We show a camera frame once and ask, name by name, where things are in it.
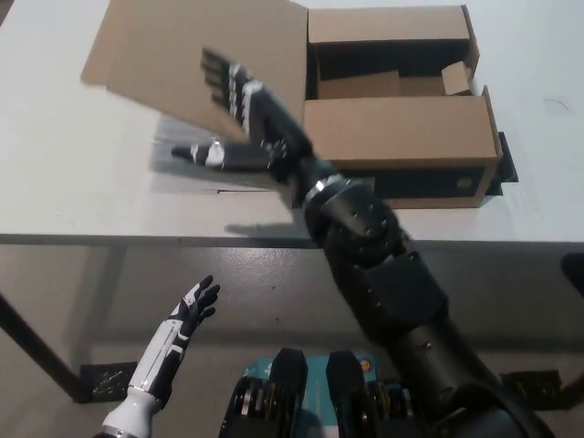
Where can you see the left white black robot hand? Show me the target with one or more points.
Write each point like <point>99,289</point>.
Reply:
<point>171,347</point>

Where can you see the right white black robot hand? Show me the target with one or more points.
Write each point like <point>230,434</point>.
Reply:
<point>260,109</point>

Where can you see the brown cardboard storage box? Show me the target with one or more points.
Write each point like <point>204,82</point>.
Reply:
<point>392,128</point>

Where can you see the small cardboard box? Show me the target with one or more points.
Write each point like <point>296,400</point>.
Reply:
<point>456,80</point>

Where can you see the black floor tape patch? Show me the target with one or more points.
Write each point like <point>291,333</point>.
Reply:
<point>107,378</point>
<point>531,385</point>

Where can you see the clear plastic sheet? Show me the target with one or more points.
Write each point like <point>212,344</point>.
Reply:
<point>191,178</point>

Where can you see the black metal table leg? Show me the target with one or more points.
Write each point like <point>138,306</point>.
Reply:
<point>41,342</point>

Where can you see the black tape patch on table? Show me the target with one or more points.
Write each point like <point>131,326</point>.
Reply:
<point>508,169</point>

